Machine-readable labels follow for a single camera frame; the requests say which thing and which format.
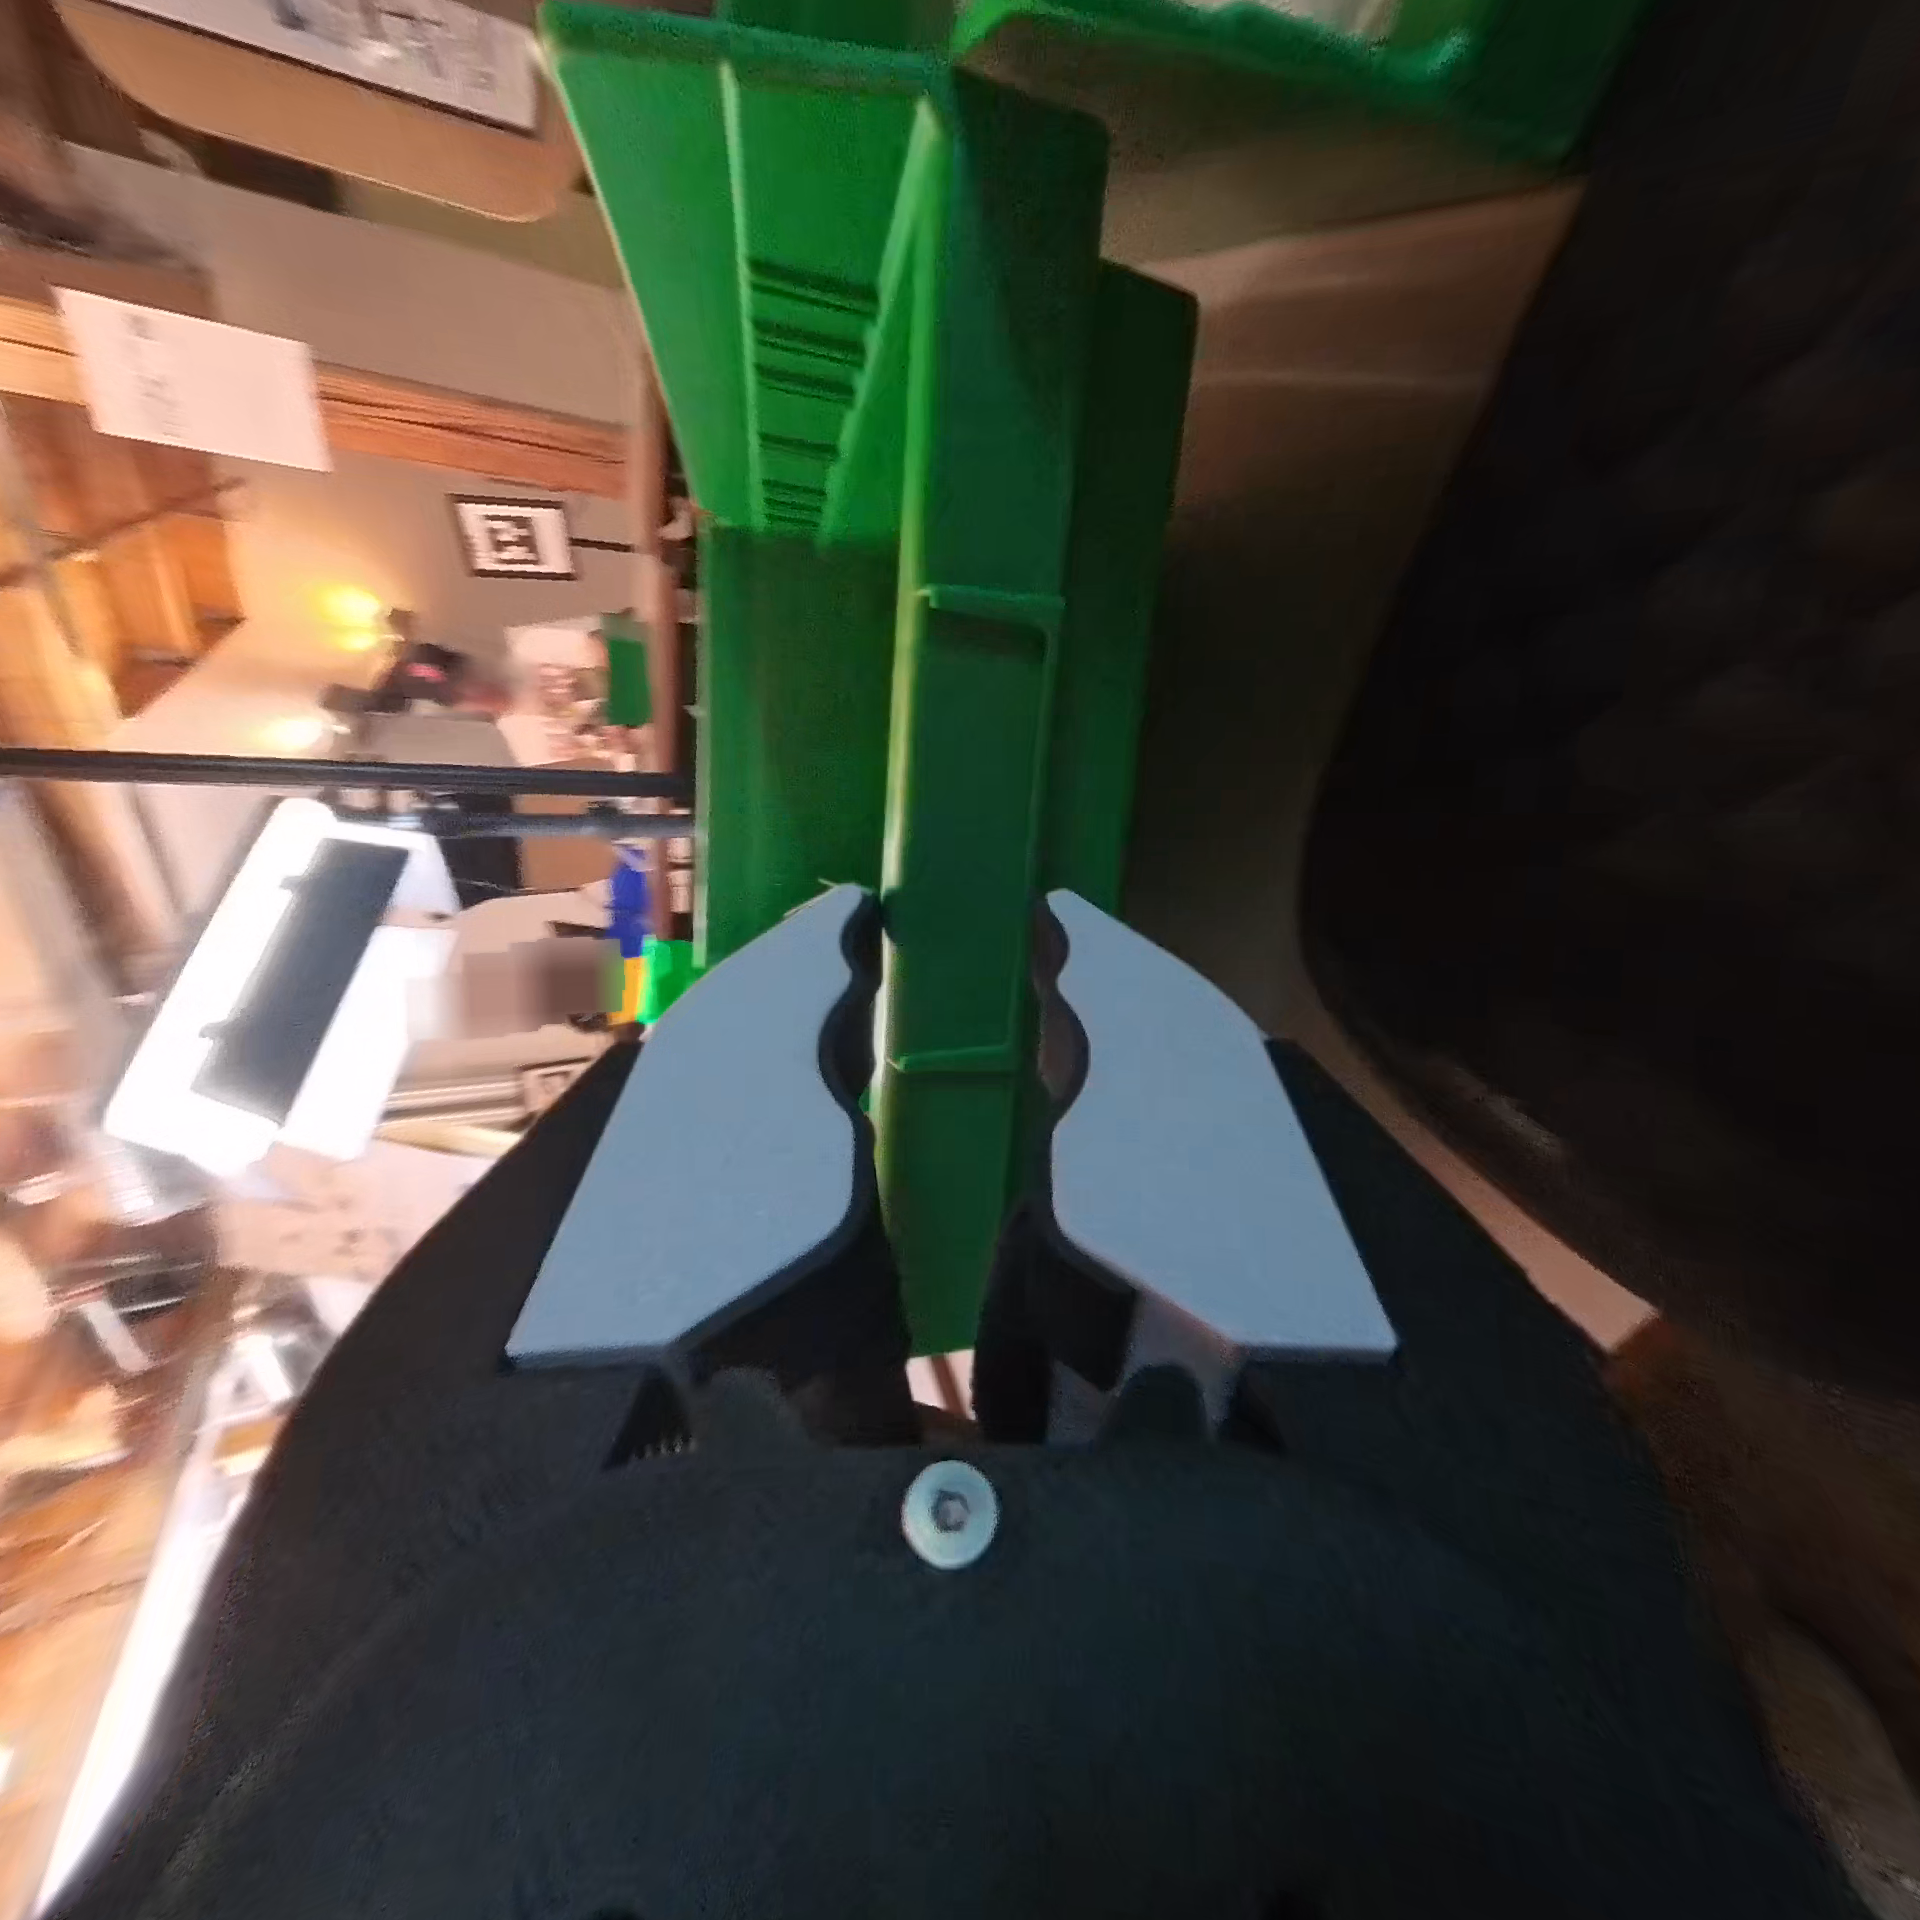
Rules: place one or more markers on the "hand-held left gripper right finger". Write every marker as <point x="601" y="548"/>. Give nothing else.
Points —
<point x="1202" y="1188"/>

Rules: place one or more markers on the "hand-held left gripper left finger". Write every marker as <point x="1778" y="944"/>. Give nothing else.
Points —
<point x="708" y="1172"/>

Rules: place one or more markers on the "white panel with black inset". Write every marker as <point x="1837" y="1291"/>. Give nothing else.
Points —
<point x="162" y="1113"/>

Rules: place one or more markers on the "black stand pole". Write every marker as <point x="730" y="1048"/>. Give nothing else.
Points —
<point x="298" y="770"/>

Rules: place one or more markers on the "black white fiducial marker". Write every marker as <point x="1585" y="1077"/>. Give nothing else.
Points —
<point x="514" y="540"/>

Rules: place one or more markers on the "black egg crate foam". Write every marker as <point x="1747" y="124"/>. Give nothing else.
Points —
<point x="1655" y="671"/>

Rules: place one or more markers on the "white paper sign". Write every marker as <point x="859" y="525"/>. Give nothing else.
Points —
<point x="196" y="376"/>

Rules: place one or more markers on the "instruction sheet on board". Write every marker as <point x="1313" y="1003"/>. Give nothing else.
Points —
<point x="298" y="165"/>

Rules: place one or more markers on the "instruction poster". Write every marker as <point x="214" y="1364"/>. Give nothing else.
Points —
<point x="402" y="59"/>

